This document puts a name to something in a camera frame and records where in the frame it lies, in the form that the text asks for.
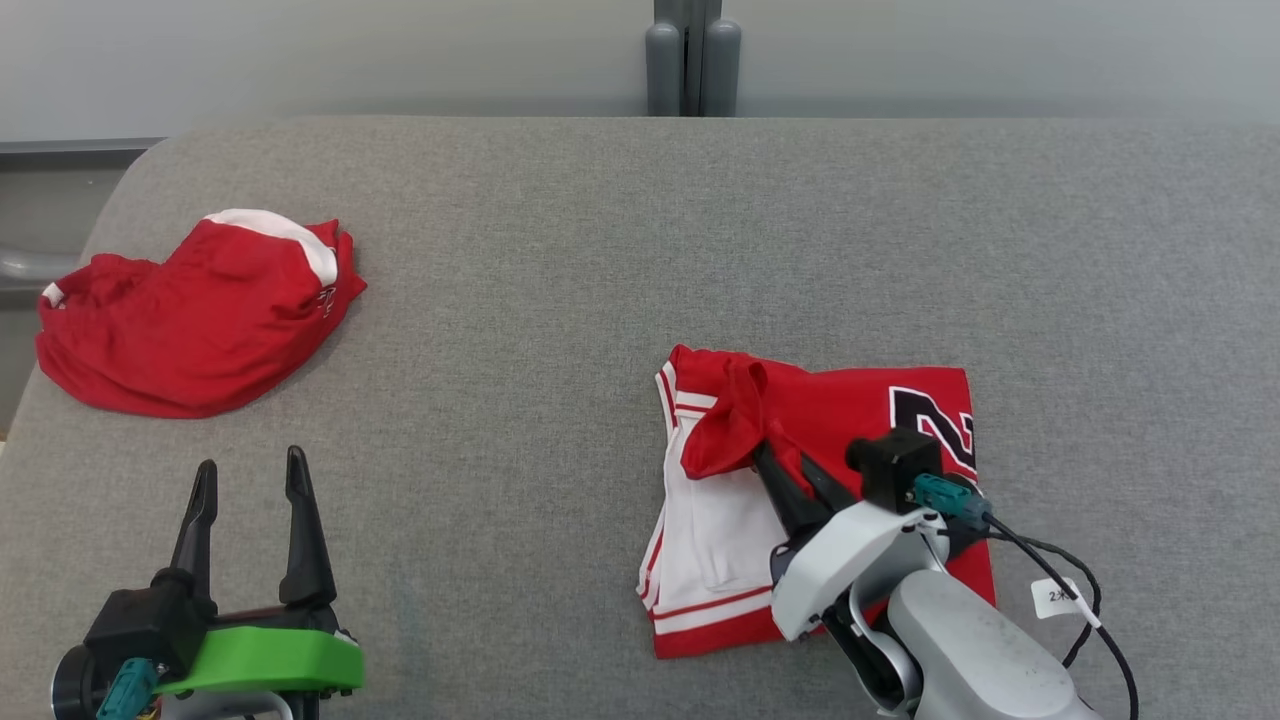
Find grey metal pipe frame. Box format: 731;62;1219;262
0;138;166;293

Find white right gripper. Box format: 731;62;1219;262
752;442;949;641

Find red shorts with white trim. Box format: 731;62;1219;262
36;209;368;419

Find grey partition post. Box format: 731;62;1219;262
645;0;743;118

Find red white jersey shirt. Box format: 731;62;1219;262
637;345;998;660

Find thin black cable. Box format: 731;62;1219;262
985;515;1141;720

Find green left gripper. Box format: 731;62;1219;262
155;446;365;696

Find white cable label tag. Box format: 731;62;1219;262
1030;577;1084;621

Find teal cable connector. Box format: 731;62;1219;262
912;474;994;532
96;657;162;720

